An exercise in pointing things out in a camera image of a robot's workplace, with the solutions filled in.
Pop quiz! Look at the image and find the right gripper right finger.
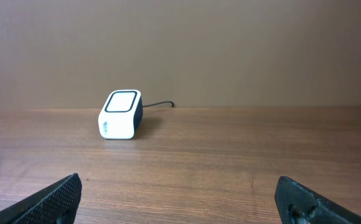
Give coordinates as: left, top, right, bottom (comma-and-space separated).
274, 176, 361, 224

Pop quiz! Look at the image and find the white barcode scanner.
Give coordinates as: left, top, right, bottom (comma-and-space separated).
98, 90, 143, 139

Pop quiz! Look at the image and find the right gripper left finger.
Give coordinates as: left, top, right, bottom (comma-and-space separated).
0, 173, 82, 224

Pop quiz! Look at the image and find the black scanner cable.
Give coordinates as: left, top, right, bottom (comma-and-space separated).
142, 100, 175, 108

